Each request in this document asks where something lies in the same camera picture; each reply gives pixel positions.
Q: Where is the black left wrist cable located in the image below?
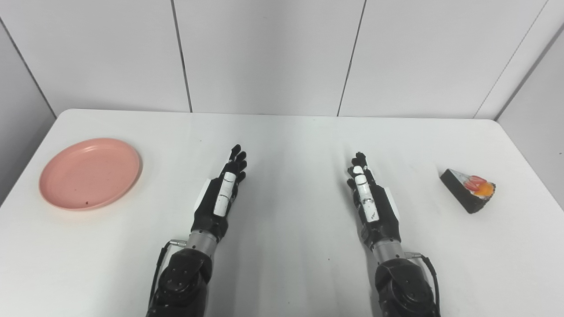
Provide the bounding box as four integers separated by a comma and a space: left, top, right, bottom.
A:
149, 239, 188, 309

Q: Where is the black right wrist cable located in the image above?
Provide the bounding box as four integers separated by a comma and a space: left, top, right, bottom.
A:
405, 252, 442, 317

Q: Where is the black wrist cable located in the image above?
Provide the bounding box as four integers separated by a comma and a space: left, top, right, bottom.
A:
149, 239, 188, 309
405, 252, 442, 317

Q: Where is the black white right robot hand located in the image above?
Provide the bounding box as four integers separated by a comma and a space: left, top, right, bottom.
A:
346, 152, 402, 248

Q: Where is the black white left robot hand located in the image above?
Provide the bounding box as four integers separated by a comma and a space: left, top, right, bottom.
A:
191, 144, 248, 243

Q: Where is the pink round plate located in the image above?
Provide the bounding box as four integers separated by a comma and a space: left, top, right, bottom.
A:
38, 138, 143, 211

